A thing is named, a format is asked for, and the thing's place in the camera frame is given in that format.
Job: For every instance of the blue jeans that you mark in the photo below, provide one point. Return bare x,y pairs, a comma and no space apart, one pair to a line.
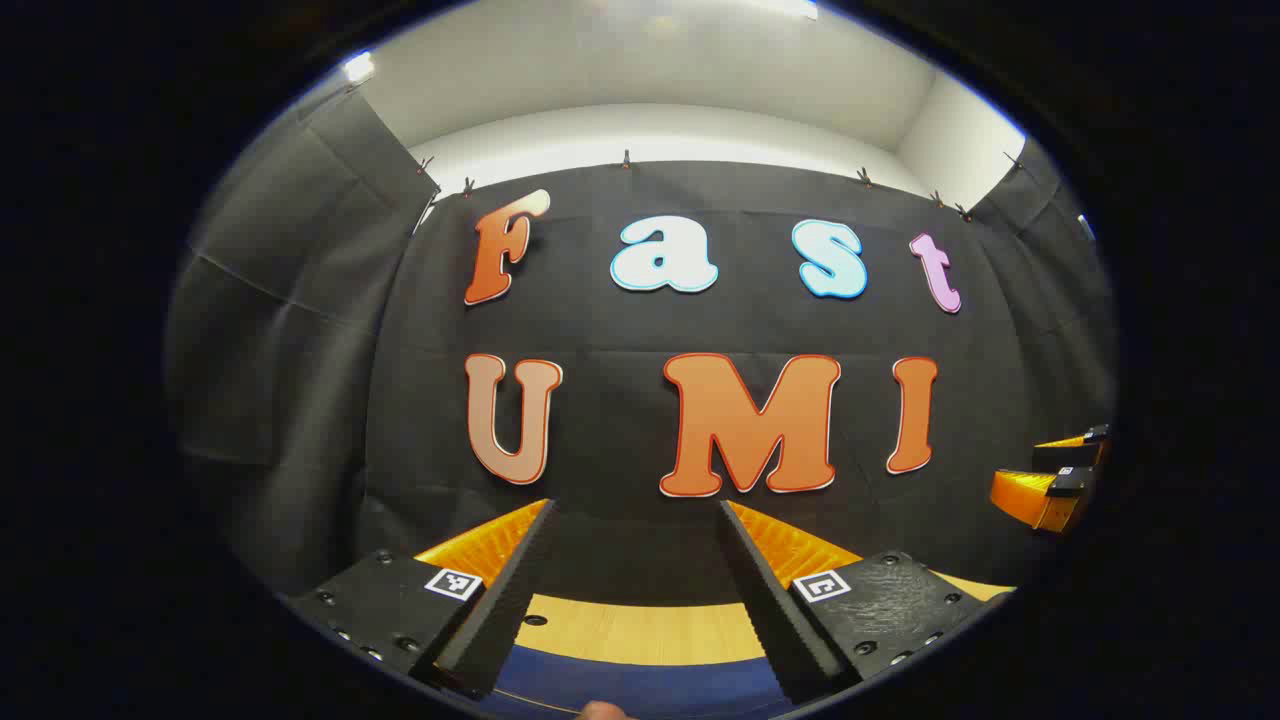
640,685

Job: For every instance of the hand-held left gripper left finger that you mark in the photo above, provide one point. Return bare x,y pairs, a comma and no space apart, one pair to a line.
505,600

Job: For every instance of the black backdrop cloth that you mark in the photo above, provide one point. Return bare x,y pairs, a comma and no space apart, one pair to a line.
620,330

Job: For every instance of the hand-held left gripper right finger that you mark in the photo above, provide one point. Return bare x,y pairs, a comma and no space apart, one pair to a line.
770,600

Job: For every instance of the row of black spring clamps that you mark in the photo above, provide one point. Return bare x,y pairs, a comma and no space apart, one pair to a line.
626,158

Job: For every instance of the ceiling light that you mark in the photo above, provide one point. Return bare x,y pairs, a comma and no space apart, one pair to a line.
358,67

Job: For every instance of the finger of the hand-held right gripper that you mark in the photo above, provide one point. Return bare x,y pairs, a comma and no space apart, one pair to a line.
1072,453
1040,498

